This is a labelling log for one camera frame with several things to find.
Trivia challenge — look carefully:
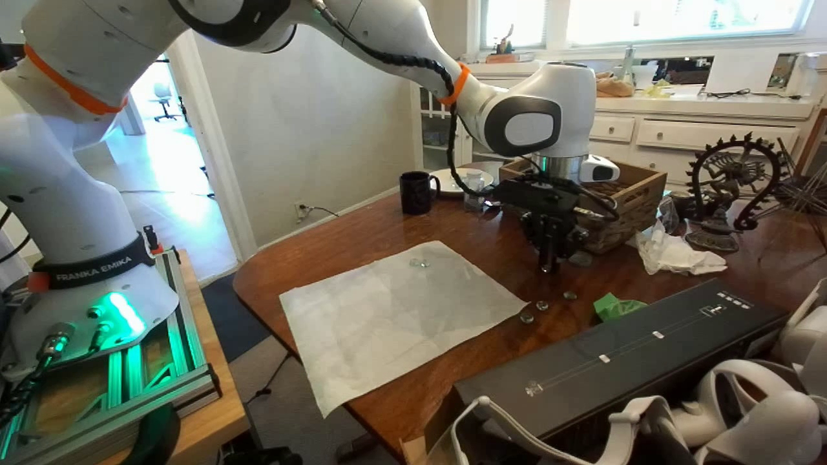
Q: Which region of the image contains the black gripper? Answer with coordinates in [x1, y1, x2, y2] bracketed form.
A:
[491, 182, 583, 275]

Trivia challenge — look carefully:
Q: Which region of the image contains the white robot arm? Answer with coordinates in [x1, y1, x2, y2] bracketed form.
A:
[0, 0, 596, 377]

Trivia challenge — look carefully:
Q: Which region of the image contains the wooden crate basket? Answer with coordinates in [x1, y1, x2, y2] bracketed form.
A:
[493, 160, 666, 254]

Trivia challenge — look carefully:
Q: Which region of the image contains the grey flat stone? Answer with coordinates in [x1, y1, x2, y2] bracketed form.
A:
[568, 252, 595, 270]

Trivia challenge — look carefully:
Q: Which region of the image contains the green snack wrapper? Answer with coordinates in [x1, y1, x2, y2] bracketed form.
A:
[592, 292, 644, 323]

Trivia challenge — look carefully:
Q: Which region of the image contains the clear drinking glass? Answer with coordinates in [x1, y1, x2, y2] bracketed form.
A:
[464, 173, 489, 212]

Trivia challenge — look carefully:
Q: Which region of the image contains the crumpled white tissue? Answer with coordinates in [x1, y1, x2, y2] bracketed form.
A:
[631, 223, 727, 277]

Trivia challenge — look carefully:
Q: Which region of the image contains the white plate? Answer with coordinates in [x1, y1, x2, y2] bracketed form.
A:
[433, 168, 493, 194]

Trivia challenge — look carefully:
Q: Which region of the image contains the long black box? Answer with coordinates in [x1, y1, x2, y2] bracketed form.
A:
[451, 281, 786, 454]

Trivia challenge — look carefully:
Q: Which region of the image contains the black mug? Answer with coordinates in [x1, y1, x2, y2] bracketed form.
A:
[397, 172, 442, 214]

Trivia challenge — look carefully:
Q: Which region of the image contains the white drawer sideboard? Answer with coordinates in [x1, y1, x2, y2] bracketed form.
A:
[588, 95, 813, 188]

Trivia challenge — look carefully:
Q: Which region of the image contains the white cabinet with glass doors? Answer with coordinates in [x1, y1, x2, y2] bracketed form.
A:
[415, 88, 473, 172]

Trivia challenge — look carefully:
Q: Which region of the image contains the dark metal statue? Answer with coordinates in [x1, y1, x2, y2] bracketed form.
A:
[685, 133, 790, 254]

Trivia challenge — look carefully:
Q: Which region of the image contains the white paper sheet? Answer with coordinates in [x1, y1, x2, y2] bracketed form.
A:
[279, 241, 524, 416]

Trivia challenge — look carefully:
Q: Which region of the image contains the wooden side table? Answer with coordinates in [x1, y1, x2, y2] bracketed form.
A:
[101, 252, 247, 465]

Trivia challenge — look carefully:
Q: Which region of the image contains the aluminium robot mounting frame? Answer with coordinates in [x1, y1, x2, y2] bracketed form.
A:
[0, 252, 221, 465]

